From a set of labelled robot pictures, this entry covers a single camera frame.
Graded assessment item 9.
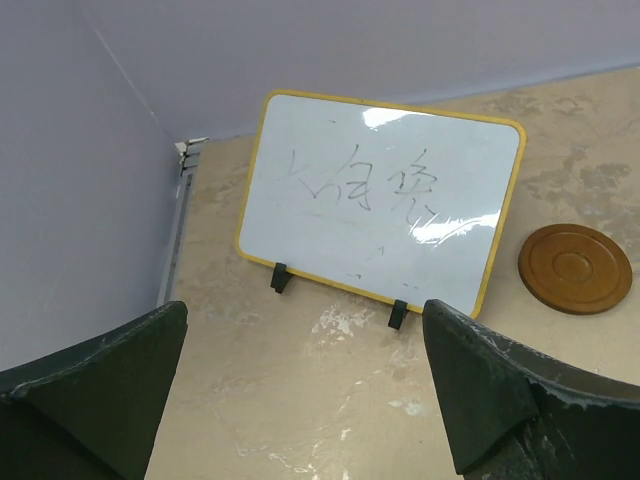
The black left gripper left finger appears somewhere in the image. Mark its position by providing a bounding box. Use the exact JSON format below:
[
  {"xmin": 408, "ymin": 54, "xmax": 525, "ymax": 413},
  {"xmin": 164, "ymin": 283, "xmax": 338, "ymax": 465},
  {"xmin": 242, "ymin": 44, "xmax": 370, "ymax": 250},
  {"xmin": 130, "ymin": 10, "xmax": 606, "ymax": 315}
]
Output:
[{"xmin": 1, "ymin": 301, "xmax": 188, "ymax": 479}]

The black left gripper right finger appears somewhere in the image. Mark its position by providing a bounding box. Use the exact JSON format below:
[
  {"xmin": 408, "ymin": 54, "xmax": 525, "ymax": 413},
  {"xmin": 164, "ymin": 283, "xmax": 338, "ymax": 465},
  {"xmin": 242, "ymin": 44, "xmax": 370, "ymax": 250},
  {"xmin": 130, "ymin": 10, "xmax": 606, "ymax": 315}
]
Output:
[{"xmin": 422, "ymin": 300, "xmax": 639, "ymax": 479}]

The dark brown wooden coaster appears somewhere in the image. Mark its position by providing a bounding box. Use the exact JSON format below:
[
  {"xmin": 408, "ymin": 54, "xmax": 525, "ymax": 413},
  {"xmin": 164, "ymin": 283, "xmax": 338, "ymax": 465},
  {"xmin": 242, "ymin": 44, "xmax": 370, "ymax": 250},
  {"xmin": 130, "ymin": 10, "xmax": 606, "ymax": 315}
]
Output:
[{"xmin": 518, "ymin": 223, "xmax": 633, "ymax": 315}]

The yellow framed whiteboard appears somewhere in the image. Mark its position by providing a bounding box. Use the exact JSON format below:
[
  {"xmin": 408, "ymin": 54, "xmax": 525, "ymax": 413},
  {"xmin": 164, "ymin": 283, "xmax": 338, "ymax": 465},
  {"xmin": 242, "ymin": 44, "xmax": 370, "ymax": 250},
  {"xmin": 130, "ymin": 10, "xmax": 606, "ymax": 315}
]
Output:
[{"xmin": 235, "ymin": 90, "xmax": 527, "ymax": 317}]

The aluminium table edge rail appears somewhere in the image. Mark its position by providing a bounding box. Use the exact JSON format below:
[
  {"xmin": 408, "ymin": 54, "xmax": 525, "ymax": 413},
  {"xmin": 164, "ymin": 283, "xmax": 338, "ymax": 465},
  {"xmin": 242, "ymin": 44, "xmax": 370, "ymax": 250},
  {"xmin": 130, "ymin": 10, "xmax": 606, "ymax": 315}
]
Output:
[{"xmin": 156, "ymin": 137, "xmax": 209, "ymax": 307}]

